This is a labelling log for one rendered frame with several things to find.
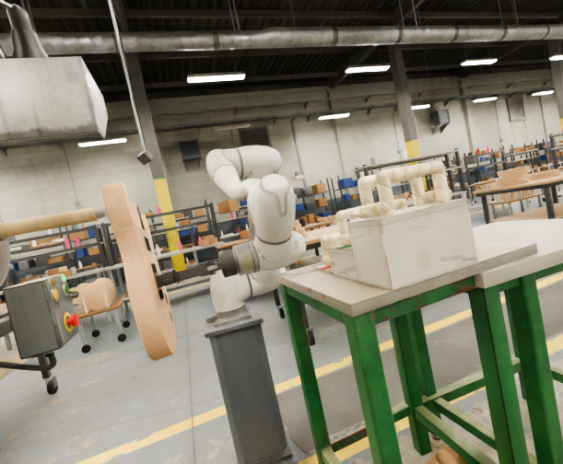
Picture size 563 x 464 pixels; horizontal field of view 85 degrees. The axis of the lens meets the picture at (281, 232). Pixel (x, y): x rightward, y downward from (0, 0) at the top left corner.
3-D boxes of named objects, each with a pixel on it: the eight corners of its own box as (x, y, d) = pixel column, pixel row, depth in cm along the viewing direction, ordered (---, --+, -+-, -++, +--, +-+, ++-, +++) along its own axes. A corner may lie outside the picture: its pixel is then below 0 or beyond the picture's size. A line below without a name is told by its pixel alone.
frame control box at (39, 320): (-56, 412, 73) (-85, 308, 72) (-5, 375, 94) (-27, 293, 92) (62, 376, 81) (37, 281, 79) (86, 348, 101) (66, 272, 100)
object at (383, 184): (388, 215, 73) (381, 177, 72) (380, 216, 76) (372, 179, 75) (399, 214, 74) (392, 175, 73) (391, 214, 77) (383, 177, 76)
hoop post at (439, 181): (443, 203, 77) (437, 166, 77) (433, 204, 81) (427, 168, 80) (453, 201, 78) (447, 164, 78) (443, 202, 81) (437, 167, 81)
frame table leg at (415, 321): (436, 443, 139) (399, 250, 134) (427, 435, 144) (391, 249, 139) (445, 438, 141) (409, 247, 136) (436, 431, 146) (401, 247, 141)
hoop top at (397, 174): (381, 183, 72) (379, 170, 72) (374, 186, 75) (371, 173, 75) (448, 170, 78) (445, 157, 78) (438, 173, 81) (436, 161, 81)
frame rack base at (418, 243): (393, 291, 71) (380, 218, 70) (357, 282, 86) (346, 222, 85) (479, 262, 79) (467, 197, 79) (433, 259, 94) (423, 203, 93)
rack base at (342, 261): (359, 282, 85) (353, 249, 85) (332, 274, 101) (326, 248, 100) (435, 259, 93) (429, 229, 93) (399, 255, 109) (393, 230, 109)
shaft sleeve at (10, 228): (6, 226, 68) (7, 238, 67) (-2, 220, 65) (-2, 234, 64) (97, 210, 74) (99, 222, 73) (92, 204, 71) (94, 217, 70)
